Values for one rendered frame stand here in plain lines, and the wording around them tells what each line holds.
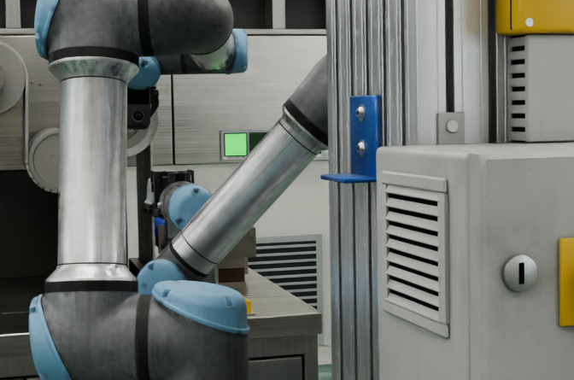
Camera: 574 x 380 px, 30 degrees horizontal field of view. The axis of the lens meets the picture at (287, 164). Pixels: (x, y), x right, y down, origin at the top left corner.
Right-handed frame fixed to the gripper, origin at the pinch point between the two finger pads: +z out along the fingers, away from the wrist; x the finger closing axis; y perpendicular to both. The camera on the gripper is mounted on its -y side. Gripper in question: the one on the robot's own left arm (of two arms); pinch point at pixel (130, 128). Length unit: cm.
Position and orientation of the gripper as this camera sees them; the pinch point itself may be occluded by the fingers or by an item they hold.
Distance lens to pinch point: 209.7
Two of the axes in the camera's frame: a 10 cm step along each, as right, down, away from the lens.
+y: -1.8, -7.9, 5.8
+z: -1.9, 6.1, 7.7
